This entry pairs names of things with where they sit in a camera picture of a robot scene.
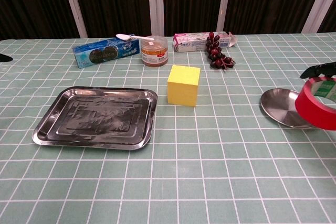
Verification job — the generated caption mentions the yellow cube block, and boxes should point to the yellow cube block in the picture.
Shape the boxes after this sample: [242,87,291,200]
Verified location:
[167,65,201,108]

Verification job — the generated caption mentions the red tape roll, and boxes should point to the red tape roll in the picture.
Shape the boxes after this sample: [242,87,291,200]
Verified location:
[295,76,336,131]

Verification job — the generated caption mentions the black pleated curtain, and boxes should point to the black pleated curtain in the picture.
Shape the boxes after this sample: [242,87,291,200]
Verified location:
[0,0,336,40]

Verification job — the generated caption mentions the blue cookie box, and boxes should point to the blue cookie box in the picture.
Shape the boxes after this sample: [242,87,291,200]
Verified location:
[72,37,141,69]

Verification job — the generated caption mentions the rectangular steel tray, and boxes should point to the rectangular steel tray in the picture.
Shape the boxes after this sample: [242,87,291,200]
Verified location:
[32,86,159,151]

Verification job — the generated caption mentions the white plastic spoon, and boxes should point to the white plastic spoon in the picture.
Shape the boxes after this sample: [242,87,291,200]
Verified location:
[115,34,155,41]

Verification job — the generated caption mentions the clear jar amber contents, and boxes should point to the clear jar amber contents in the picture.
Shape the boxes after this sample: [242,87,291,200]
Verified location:
[140,36,169,67]

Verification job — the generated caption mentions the pink toothpaste box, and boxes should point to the pink toothpaste box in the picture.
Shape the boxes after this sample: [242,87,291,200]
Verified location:
[173,31,238,53]

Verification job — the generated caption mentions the dark red grape bunch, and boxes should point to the dark red grape bunch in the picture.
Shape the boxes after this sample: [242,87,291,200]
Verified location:
[205,31,236,71]

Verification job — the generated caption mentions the green checkered tablecloth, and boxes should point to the green checkered tablecloth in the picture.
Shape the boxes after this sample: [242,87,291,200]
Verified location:
[0,33,336,224]

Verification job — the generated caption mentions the round steel plate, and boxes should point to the round steel plate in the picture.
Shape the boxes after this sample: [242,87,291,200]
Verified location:
[260,88,318,130]

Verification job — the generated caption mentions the white frame post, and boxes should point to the white frame post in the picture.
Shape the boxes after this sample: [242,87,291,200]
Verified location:
[301,0,336,34]
[146,0,165,37]
[216,0,234,33]
[59,0,88,38]

